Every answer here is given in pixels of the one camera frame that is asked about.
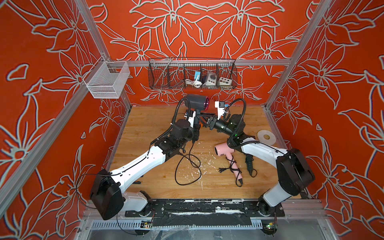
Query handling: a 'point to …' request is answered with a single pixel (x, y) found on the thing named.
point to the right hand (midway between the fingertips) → (196, 116)
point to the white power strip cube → (225, 81)
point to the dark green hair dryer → (249, 163)
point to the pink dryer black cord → (222, 169)
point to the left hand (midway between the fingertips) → (198, 123)
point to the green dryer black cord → (256, 172)
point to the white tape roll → (266, 137)
